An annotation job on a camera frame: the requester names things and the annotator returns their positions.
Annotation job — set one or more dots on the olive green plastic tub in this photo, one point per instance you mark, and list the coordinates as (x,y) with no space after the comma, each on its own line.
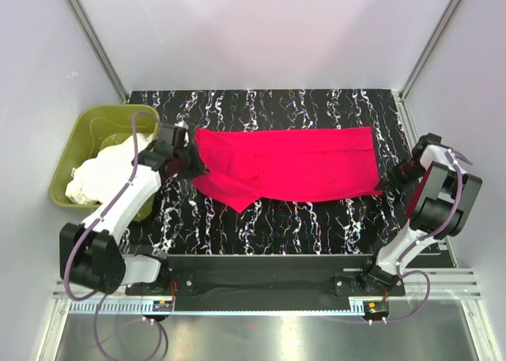
(95,129)

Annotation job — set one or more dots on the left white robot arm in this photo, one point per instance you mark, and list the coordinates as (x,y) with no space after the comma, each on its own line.
(89,252)

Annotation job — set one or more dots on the right orange connector box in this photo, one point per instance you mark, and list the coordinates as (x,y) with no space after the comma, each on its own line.
(376,310)

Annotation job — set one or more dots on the aluminium frame rail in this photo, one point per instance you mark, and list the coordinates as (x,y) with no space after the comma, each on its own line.
(302,300)

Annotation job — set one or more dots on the white t shirt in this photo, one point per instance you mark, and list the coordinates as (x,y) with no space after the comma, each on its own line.
(99,179)

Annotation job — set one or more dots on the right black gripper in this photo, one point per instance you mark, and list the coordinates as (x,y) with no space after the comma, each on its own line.
(389,186)

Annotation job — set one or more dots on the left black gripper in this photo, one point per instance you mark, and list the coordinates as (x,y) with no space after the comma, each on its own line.
(199,168)

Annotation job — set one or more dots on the orange connector box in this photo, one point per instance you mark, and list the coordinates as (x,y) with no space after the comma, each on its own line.
(376,310)
(163,305)

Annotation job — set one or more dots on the pink t shirt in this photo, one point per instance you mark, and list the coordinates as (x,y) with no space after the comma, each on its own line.
(311,165)

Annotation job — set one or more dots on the left orange connector box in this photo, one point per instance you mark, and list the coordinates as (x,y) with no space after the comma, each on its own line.
(163,305)

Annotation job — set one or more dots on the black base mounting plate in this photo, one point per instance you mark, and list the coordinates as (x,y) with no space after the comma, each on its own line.
(266,271)

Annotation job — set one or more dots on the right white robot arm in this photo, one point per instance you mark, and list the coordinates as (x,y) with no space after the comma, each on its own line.
(439,208)

